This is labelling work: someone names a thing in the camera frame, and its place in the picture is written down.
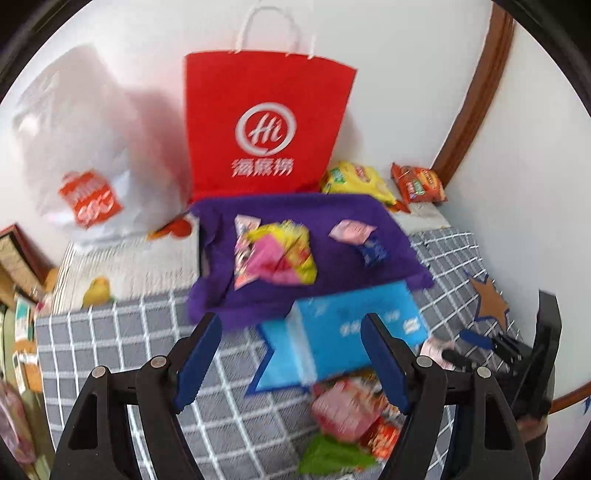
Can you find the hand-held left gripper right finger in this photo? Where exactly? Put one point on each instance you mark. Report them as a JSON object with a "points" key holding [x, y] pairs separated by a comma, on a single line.
{"points": [[385, 364]]}

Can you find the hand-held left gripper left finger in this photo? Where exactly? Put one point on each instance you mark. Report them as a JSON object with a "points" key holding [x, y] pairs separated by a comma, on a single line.
{"points": [[198, 364]]}

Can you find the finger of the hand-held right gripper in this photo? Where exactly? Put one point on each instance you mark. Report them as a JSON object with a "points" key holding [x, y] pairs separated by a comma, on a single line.
{"points": [[503, 344], [455, 357]]}

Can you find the pale pink snack packet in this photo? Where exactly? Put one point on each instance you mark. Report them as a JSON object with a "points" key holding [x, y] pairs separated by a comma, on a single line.
{"points": [[431, 346]]}

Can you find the pink white fruit snack packet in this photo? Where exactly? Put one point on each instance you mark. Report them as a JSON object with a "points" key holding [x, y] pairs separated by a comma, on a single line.
{"points": [[341, 406]]}

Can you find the blue tissue pack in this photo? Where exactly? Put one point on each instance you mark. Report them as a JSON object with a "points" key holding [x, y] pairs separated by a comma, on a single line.
{"points": [[332, 332]]}

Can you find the red snack packet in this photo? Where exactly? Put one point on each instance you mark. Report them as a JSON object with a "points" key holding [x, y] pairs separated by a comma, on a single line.
{"points": [[383, 438]]}

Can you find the green snack packet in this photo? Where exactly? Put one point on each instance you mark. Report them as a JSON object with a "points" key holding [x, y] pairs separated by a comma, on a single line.
{"points": [[332, 457]]}

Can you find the small blue snack packet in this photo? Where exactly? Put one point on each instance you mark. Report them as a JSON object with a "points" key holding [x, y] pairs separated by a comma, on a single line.
{"points": [[371, 251]]}

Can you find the long pink snack packet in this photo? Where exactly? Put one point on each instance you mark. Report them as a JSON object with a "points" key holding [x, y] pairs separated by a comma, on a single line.
{"points": [[242, 258]]}

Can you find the pink yellow triangular snack packet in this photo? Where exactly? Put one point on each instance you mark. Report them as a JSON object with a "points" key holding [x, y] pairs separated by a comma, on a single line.
{"points": [[272, 258]]}

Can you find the small pink snack packet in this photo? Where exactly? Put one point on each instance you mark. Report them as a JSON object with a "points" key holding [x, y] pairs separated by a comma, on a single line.
{"points": [[351, 231]]}

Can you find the grey checked tablecloth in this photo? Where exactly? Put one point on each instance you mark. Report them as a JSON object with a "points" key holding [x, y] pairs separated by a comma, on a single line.
{"points": [[138, 323]]}

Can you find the white printed cloth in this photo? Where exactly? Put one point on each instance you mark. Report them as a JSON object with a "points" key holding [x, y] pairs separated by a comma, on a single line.
{"points": [[138, 267]]}

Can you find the orange chip bag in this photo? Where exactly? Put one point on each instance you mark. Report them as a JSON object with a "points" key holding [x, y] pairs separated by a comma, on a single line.
{"points": [[420, 184]]}

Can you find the green white box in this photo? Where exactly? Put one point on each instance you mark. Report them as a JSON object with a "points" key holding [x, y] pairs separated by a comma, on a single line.
{"points": [[23, 318]]}

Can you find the yellow chip bag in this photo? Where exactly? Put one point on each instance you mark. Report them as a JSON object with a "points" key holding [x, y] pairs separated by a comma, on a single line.
{"points": [[355, 180]]}

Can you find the pink plastic bag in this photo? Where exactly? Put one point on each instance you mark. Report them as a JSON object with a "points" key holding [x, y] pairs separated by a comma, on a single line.
{"points": [[14, 415]]}

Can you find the brown patterned box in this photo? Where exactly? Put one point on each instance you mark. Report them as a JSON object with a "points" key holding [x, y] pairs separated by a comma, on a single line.
{"points": [[18, 258]]}

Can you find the white plastic bag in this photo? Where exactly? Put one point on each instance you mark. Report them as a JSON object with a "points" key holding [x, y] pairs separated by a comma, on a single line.
{"points": [[92, 138]]}

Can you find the red paper bag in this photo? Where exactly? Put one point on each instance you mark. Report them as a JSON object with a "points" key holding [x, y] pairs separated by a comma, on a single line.
{"points": [[258, 92]]}

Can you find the brown wooden door frame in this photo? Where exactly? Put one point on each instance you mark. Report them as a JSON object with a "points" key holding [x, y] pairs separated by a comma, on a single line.
{"points": [[480, 92]]}

